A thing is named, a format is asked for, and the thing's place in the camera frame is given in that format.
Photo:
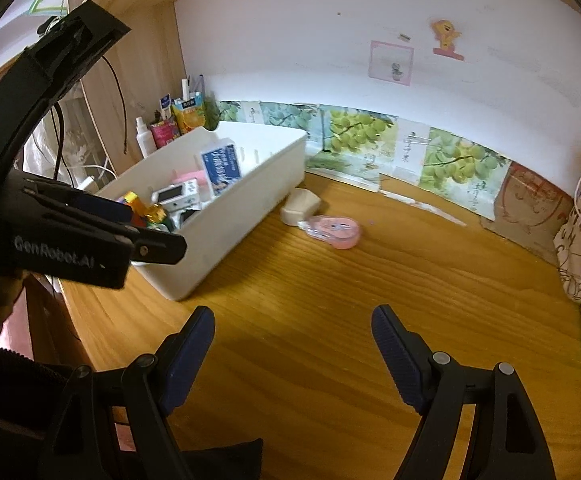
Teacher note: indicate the pink framed wall note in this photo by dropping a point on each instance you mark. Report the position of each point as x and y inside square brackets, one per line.
[391, 62]

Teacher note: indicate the blue and white tube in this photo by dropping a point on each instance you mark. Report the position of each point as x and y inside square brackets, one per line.
[166, 107]

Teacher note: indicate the grape-print cardboard backdrop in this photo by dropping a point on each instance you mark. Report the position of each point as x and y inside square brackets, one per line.
[450, 165]

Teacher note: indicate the bluish grape print panel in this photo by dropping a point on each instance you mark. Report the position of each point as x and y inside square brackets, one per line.
[285, 117]

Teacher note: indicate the small black case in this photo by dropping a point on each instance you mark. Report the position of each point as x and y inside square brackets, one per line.
[188, 216]

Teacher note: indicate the yellow duck wall sticker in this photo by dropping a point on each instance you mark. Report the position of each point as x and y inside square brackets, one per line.
[446, 37]

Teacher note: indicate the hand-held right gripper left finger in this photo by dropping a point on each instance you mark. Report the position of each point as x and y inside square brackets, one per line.
[190, 355]

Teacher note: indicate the white spray bottle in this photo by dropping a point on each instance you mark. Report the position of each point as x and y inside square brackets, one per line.
[145, 140]

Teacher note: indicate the white power strip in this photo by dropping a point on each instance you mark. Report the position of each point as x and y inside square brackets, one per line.
[89, 184]

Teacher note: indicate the pink correction tape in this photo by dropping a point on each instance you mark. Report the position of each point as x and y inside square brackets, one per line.
[335, 232]

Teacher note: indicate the person's black garment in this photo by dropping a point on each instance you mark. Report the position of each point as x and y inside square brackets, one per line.
[0, 385]

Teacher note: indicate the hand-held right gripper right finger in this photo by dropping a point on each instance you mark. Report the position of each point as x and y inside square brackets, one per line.
[395, 355]

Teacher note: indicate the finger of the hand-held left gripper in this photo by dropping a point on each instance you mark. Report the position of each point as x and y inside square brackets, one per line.
[160, 249]
[105, 207]

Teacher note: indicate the beige eraser block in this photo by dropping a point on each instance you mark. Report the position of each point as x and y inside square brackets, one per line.
[300, 205]

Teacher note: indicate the dark green grape print panel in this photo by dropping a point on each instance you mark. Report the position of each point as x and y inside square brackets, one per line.
[225, 112]

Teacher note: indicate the yellow-green grape print panel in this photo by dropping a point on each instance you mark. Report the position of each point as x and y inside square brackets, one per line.
[358, 132]

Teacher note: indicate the colourful puzzle cube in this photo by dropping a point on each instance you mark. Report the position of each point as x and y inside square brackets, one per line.
[129, 205]

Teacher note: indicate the gold and green bottle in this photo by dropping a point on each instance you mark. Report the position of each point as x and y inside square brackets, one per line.
[155, 212]

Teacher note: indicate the wooden desk hutch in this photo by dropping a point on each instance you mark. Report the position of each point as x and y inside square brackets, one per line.
[160, 60]

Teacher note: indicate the white box blue label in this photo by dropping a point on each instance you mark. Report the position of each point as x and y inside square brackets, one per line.
[222, 170]

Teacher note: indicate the cardboard with red drawing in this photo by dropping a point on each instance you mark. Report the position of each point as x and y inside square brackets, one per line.
[525, 205]

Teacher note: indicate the white plastic tray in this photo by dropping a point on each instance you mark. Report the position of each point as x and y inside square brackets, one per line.
[250, 200]

